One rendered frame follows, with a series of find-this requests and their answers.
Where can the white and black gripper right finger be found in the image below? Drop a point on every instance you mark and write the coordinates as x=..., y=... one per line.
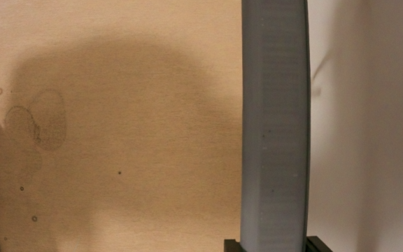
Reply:
x=315, y=244

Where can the grey wall panel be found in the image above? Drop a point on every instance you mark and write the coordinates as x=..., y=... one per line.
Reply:
x=356, y=177

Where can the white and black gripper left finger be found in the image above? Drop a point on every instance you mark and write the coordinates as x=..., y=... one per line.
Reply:
x=231, y=245

